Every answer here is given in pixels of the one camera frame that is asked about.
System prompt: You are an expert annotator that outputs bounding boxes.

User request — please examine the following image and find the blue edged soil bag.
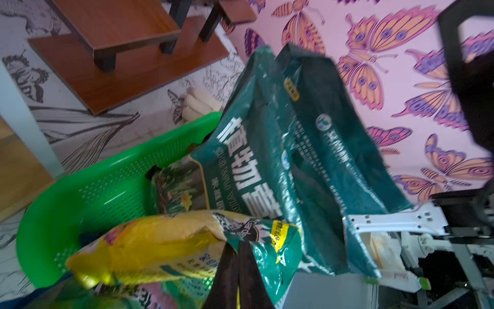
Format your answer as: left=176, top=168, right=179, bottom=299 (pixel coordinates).
left=1, top=275, right=213, bottom=308

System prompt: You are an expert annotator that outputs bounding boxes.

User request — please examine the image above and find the dark green fertilizer bag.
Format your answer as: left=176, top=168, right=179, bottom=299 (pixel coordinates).
left=276, top=44, right=412, bottom=215

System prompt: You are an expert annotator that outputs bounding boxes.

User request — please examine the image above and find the brown wooden plant stand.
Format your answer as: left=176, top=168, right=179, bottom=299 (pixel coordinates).
left=29, top=1, right=257, bottom=116

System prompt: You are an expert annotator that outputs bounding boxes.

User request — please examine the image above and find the green plastic basket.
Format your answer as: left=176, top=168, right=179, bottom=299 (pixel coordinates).
left=16, top=113, right=221, bottom=288

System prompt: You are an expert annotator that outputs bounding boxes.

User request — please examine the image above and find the small yellow fertilizer packet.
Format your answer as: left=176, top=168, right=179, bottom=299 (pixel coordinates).
left=66, top=210, right=302, bottom=306

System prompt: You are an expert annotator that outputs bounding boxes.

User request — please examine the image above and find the green fertilizer bag plant picture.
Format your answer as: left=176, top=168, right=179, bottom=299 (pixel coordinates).
left=148, top=46, right=383, bottom=279

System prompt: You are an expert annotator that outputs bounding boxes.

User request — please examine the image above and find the white wood shelf rack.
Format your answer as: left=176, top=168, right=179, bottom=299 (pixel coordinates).
left=1, top=64, right=65, bottom=221

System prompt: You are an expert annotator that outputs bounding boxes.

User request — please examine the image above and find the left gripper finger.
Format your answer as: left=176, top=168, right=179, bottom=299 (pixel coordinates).
left=203, top=242, right=275, bottom=309

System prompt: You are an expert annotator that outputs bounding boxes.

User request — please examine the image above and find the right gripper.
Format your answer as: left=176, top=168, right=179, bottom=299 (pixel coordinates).
left=437, top=1, right=493, bottom=151

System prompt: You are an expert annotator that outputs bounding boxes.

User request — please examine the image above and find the cream work glove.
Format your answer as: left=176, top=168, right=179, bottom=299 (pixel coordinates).
left=181, top=87, right=223, bottom=122

